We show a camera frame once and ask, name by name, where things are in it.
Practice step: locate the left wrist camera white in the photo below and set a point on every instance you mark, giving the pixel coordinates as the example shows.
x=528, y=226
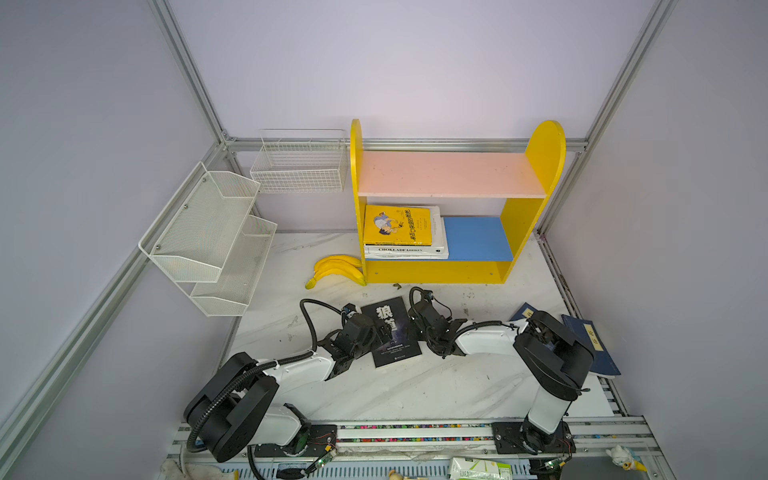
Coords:
x=347, y=312

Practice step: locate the white cloth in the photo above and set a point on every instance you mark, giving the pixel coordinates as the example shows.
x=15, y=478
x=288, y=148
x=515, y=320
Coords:
x=173, y=471

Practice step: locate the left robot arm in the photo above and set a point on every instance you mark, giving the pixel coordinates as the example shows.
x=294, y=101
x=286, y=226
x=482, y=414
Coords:
x=236, y=407

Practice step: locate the blue book yellow label far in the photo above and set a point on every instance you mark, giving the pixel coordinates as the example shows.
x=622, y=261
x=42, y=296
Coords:
x=603, y=364

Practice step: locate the white mesh two-tier rack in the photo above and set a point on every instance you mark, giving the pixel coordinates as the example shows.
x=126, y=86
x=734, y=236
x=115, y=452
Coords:
x=209, y=243

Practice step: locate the yellow paperback book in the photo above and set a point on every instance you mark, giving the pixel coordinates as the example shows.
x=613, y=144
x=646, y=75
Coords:
x=397, y=225

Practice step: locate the small toy figure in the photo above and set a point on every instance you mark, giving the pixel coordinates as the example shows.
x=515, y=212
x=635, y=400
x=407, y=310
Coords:
x=625, y=458

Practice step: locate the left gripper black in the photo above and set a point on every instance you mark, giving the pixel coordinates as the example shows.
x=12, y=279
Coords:
x=369, y=328

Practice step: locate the blue book yellow label near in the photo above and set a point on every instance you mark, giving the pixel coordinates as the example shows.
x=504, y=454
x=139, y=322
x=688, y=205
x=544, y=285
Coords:
x=523, y=313

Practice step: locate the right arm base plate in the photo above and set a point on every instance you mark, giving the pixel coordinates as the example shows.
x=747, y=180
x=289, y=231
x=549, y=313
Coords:
x=524, y=438

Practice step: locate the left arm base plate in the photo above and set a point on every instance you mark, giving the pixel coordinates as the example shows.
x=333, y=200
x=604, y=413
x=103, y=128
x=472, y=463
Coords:
x=310, y=442

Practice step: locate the yellow banana bunch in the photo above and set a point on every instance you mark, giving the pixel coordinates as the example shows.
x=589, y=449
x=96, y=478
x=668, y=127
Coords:
x=342, y=265

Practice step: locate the yellow pink blue bookshelf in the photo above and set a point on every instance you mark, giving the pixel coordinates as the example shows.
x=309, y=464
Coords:
x=482, y=249

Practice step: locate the aluminium front rail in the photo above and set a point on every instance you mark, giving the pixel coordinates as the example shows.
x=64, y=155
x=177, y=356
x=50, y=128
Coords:
x=423, y=450

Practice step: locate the white green carton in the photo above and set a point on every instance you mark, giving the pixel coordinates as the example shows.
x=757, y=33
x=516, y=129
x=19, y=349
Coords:
x=478, y=469

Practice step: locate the black book white characters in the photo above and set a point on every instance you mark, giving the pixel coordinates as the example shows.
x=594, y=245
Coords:
x=404, y=344

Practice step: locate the white Javen Mao portfolio book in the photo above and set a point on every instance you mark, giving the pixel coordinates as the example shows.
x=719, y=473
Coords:
x=438, y=252

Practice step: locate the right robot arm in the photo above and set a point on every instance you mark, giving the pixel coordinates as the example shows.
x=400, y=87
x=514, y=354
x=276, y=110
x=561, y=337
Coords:
x=557, y=358

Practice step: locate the white wire basket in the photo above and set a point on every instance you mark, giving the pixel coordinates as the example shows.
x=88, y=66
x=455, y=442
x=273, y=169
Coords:
x=301, y=161

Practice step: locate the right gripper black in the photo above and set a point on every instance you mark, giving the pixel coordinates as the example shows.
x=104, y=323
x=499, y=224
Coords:
x=425, y=318

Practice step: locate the blue book yellow label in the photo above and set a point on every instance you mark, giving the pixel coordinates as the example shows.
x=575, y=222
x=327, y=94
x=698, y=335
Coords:
x=603, y=364
x=523, y=313

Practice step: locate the white Chokladfabriken book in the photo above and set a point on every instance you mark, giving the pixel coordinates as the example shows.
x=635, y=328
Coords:
x=404, y=231

